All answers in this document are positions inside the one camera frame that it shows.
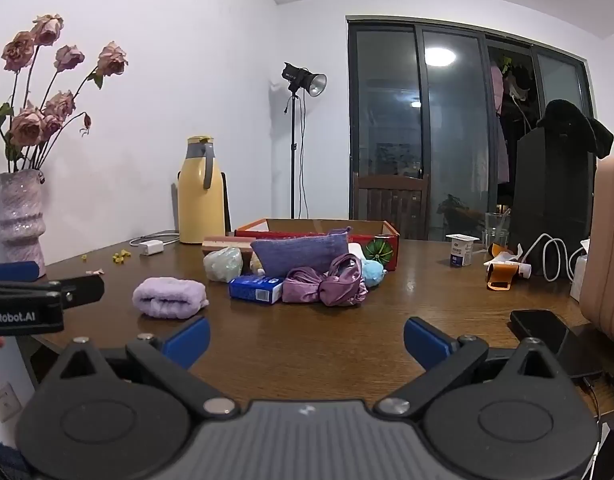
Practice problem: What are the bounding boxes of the clear drinking glass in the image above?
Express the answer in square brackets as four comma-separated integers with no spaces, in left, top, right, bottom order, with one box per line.
[484,212,510,251]

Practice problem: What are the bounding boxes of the pink leather chair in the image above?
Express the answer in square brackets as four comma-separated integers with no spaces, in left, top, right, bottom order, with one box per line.
[578,154,614,351]

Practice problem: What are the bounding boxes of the blue tissue packet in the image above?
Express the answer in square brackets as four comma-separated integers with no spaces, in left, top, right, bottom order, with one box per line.
[228,275,284,305]

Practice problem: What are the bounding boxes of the lilac towel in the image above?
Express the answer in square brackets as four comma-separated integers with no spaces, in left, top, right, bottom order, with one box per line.
[132,277,209,319]

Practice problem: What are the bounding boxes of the scattered yellow petals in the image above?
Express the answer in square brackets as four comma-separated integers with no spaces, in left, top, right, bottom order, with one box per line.
[81,251,132,265]

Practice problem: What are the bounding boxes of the black phone cable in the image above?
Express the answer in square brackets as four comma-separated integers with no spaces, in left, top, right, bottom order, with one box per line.
[582,372,614,431]

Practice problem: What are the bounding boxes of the red cardboard box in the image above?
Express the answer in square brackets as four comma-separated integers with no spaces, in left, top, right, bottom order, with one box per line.
[234,217,400,272]

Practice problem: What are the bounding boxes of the black fuzzy garment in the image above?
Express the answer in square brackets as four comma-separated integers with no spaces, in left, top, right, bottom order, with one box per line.
[537,99,614,157]

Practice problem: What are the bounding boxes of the black smartphone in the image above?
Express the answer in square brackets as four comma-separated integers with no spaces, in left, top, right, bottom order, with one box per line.
[510,309,605,380]

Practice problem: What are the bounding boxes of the white charger cable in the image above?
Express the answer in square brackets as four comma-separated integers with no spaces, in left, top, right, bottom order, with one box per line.
[128,231,180,247]

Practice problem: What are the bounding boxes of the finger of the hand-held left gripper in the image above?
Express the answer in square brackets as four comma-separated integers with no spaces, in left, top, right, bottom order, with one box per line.
[49,276,105,307]
[0,261,40,284]

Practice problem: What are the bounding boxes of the hanging pink garment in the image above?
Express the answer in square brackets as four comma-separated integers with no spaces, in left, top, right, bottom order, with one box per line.
[490,62,504,117]

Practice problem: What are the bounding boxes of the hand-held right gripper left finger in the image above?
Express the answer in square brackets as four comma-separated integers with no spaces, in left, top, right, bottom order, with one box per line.
[37,316,240,422]

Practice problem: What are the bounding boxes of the brown wooden chair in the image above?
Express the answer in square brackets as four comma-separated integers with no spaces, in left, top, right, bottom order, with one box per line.
[353,172,430,241]

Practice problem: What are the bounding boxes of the pink textured ceramic vase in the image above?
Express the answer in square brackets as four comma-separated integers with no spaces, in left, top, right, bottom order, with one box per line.
[0,169,48,278]

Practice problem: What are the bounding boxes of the yellow thermos jug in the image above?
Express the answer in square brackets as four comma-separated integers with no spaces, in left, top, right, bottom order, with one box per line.
[177,135,227,245]

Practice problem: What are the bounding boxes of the purple knitted pouch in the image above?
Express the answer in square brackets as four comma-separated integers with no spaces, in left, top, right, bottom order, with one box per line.
[250,228,352,278]

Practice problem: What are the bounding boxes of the clear plastic bag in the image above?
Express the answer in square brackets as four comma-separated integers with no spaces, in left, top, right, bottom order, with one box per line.
[203,246,244,283]

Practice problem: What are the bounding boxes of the white yogurt cup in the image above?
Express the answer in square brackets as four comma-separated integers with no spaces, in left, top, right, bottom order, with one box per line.
[446,233,480,267]

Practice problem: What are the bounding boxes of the black studio light on stand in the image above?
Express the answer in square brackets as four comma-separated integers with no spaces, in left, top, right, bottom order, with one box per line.
[281,61,328,220]

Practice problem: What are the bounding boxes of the dried pink roses bunch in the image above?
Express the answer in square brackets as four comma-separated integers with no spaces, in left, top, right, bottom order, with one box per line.
[0,14,129,173]

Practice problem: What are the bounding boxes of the white coiled cable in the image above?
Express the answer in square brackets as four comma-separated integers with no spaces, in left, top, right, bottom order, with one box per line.
[520,232,575,282]

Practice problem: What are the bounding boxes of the light blue plush toy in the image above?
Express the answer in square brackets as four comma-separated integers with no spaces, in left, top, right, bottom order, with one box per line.
[361,259,388,288]

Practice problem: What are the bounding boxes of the purple satin cloth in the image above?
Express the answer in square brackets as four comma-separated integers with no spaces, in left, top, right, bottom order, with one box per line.
[282,253,369,307]

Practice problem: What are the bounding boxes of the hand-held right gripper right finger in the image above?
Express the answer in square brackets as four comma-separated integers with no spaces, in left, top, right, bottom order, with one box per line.
[376,316,570,418]

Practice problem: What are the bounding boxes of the dark framed sliding glass door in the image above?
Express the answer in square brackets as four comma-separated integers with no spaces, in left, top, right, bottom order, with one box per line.
[347,19,600,241]

